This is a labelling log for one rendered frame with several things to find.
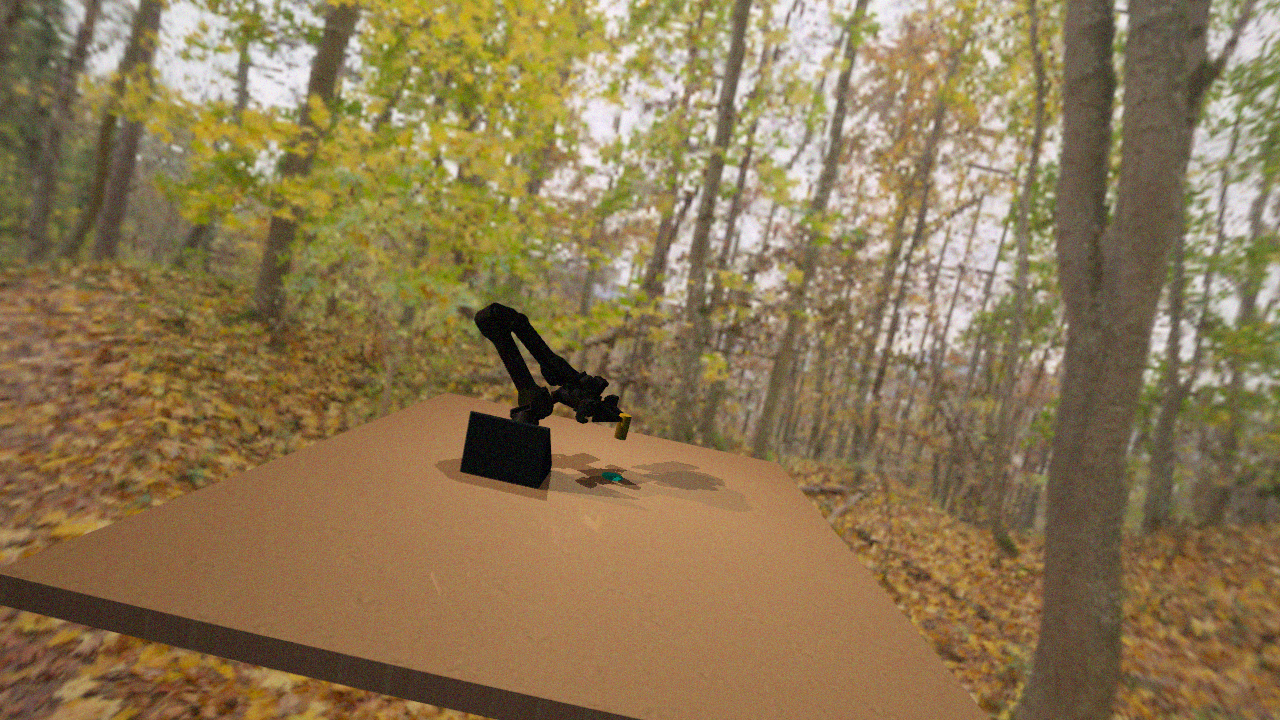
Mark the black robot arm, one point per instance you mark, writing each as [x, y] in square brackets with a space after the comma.
[496, 322]

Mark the yellow cylinder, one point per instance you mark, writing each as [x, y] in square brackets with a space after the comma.
[623, 426]

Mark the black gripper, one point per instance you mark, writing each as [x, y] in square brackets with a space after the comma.
[600, 411]

